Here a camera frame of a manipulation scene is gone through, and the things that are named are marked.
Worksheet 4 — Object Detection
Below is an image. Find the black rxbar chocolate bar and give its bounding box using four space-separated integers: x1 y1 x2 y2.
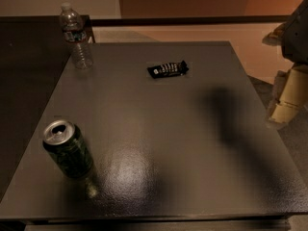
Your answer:
147 61 190 79

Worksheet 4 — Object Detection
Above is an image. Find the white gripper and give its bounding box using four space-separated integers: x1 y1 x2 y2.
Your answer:
262 0 308 130

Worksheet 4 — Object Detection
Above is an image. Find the clear plastic water bottle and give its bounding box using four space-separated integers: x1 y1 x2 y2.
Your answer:
60 2 93 69

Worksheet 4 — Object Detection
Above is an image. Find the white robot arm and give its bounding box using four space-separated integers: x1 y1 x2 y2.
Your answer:
263 0 308 130

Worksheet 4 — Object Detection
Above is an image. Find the green soda can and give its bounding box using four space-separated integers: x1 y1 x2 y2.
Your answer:
42 119 93 179

